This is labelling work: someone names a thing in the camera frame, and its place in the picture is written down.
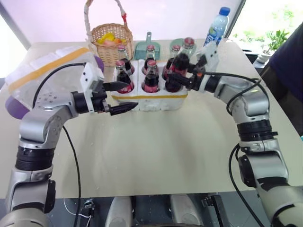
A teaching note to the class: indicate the yellow toy fruit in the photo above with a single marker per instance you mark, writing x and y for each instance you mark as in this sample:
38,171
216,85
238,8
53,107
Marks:
106,37

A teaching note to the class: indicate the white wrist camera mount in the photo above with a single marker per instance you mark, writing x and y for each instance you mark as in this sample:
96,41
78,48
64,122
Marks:
210,56
88,75

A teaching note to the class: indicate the blue capped water bottle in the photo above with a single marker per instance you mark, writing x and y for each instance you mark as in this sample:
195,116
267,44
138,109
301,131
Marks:
216,26

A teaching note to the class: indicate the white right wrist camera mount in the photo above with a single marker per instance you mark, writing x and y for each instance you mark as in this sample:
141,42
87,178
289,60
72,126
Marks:
210,56

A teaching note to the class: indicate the potted green plant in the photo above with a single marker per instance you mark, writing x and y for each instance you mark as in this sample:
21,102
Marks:
274,40

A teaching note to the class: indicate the white foam bottle crate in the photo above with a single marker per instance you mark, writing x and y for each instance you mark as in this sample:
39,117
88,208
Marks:
151,101

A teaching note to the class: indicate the person in dark clothing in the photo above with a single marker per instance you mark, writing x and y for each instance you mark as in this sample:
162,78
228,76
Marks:
288,68

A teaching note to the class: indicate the glass cola bottle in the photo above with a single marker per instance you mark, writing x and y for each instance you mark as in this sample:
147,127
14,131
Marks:
150,53
129,66
181,62
150,81
123,80
175,53

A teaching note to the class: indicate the black bracket under table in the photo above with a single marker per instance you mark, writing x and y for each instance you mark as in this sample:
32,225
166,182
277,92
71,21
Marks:
214,206
87,211

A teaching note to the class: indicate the green round plate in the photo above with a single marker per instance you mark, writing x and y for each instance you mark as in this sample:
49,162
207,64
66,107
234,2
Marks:
176,42

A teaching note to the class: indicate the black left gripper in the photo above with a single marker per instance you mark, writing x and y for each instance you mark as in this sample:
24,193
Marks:
98,100

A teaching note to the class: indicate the white taped foam box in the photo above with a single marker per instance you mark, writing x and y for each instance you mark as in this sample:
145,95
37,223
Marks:
40,61

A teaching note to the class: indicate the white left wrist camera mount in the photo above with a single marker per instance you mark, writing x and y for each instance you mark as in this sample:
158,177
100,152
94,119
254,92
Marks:
88,75

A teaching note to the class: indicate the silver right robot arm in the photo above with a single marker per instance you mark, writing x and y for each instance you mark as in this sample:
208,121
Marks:
255,99

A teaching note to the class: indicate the green plastic dustpan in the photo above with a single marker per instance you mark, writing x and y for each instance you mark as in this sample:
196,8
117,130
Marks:
142,49

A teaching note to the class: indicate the orange toy fruit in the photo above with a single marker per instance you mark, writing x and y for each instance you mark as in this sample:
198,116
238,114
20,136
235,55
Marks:
117,41

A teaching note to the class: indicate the grey rounded shape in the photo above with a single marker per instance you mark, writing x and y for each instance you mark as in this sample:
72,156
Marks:
118,210
185,210

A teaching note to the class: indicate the purple round plate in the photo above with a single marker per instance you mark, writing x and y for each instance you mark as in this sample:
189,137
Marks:
16,108

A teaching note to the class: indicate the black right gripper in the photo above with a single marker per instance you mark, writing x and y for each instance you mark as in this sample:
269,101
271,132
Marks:
197,68

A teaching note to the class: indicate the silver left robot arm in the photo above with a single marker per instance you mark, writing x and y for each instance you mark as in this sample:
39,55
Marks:
35,123

